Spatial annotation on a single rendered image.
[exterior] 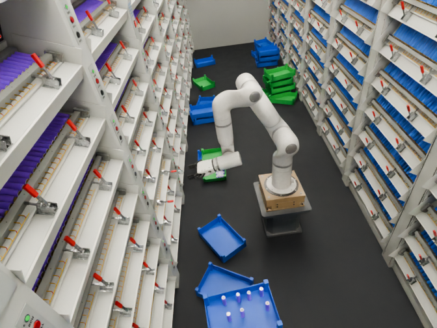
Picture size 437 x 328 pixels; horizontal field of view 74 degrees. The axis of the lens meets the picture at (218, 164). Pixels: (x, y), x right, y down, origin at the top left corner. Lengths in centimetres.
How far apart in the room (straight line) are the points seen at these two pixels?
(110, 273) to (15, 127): 58
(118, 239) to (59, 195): 41
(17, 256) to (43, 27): 63
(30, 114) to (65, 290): 44
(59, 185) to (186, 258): 138
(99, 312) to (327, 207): 175
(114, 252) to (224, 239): 113
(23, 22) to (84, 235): 63
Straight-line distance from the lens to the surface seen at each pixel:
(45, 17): 102
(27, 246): 76
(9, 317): 69
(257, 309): 146
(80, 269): 92
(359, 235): 224
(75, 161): 93
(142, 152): 151
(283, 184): 185
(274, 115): 156
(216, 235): 216
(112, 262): 113
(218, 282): 197
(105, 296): 108
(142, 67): 176
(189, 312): 193
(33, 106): 83
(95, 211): 103
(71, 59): 104
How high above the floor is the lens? 175
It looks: 40 degrees down
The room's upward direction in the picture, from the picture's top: 9 degrees counter-clockwise
